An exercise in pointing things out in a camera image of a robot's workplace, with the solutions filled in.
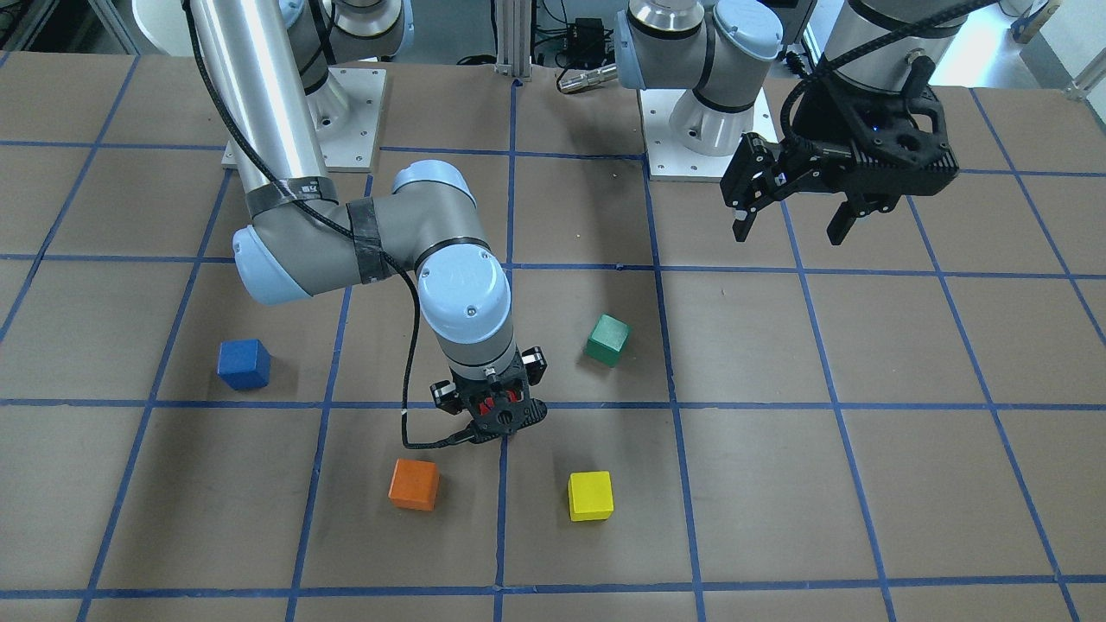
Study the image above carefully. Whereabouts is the orange wooden block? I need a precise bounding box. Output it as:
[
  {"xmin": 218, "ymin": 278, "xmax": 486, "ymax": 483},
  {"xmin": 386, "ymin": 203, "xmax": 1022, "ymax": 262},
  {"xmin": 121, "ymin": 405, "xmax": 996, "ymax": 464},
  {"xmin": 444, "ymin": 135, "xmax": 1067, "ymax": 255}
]
[{"xmin": 388, "ymin": 458, "xmax": 440, "ymax": 511}]

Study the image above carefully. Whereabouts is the yellow wooden block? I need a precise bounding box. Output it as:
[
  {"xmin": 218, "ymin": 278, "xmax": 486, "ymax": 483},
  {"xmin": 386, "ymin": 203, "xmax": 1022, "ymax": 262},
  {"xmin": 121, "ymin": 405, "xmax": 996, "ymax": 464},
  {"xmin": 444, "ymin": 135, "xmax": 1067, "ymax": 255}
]
[{"xmin": 568, "ymin": 470, "xmax": 613, "ymax": 521}]

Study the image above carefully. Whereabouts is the red wooden block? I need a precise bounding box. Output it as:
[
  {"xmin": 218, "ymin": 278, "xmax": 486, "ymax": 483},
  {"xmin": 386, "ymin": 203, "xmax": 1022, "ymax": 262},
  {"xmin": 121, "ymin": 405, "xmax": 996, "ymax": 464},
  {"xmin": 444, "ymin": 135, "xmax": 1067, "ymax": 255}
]
[{"xmin": 479, "ymin": 390, "xmax": 520, "ymax": 415}]

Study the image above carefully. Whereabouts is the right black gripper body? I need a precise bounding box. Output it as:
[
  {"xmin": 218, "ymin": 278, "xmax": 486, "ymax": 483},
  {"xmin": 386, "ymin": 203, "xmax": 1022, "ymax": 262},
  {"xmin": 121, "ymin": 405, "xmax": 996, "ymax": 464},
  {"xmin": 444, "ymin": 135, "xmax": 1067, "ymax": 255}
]
[{"xmin": 430, "ymin": 348, "xmax": 547, "ymax": 446}]

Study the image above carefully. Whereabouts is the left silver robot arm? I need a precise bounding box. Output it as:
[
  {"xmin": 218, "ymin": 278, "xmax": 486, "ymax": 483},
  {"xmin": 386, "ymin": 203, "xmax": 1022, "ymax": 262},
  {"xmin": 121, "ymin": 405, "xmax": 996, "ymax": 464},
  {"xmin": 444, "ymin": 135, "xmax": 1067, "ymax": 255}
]
[{"xmin": 613, "ymin": 1, "xmax": 982, "ymax": 245}]

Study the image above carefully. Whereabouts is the blue wooden block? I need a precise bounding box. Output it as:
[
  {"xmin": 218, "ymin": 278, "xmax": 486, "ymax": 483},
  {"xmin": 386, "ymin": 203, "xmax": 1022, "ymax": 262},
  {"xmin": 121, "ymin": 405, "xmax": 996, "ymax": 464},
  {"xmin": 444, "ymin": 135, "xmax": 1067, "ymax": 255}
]
[{"xmin": 216, "ymin": 339, "xmax": 271, "ymax": 390}]

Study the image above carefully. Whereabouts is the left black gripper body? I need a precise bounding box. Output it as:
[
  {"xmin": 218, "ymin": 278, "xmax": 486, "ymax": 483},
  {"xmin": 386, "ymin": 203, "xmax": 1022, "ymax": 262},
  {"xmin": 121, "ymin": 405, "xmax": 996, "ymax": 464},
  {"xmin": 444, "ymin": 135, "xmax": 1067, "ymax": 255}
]
[{"xmin": 720, "ymin": 82, "xmax": 960, "ymax": 217}]

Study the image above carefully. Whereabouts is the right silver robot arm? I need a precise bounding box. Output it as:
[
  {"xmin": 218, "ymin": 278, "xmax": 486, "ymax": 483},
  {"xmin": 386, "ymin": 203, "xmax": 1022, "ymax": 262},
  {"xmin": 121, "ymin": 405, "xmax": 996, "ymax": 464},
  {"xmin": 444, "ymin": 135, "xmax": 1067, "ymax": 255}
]
[{"xmin": 181, "ymin": 1, "xmax": 547, "ymax": 448}]

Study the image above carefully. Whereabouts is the green wooden block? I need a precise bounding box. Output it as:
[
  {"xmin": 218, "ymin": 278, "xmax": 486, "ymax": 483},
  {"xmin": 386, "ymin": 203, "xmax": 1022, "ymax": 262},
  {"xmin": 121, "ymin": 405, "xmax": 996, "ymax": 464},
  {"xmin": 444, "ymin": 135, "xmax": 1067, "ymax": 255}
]
[{"xmin": 584, "ymin": 314, "xmax": 632, "ymax": 369}]

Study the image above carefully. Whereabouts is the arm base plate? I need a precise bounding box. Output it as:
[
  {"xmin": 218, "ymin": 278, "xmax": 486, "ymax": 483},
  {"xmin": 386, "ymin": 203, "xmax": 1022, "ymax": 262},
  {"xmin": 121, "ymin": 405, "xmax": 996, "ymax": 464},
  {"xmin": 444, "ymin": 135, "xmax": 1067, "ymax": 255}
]
[
  {"xmin": 222, "ymin": 68, "xmax": 387, "ymax": 172},
  {"xmin": 639, "ymin": 89, "xmax": 778, "ymax": 182}
]

